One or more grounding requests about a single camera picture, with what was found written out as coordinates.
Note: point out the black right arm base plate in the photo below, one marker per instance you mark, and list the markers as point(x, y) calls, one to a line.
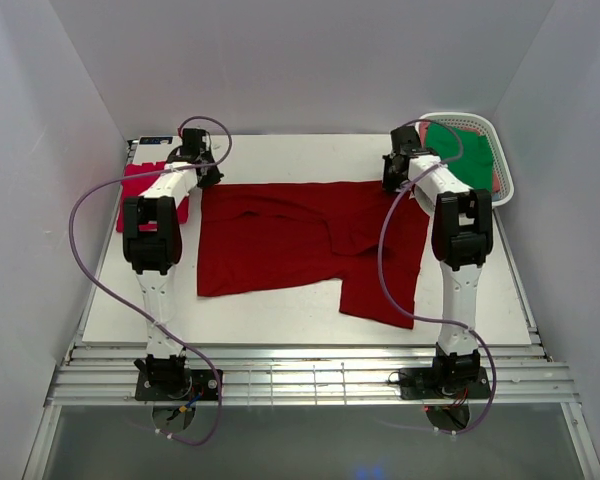
point(423, 383)

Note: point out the white plastic laundry basket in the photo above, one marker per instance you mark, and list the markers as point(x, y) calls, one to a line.
point(484, 163)

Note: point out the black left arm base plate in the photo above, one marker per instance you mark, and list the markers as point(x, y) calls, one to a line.
point(197, 383)

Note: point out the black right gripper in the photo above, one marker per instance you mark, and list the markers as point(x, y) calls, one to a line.
point(387, 183)

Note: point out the green t shirt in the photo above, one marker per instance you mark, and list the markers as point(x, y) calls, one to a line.
point(465, 155)

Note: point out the folded pink t shirt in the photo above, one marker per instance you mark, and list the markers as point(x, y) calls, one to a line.
point(138, 179)

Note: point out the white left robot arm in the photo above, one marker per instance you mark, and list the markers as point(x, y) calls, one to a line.
point(152, 245)

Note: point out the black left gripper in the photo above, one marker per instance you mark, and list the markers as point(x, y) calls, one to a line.
point(215, 176)

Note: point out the dark red t shirt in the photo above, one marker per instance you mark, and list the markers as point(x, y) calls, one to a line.
point(257, 237)

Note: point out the blue white label sticker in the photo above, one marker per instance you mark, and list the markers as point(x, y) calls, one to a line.
point(156, 140)

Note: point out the aluminium frame rails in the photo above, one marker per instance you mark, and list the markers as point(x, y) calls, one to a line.
point(307, 376)

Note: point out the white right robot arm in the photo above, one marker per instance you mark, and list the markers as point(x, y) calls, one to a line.
point(461, 240)

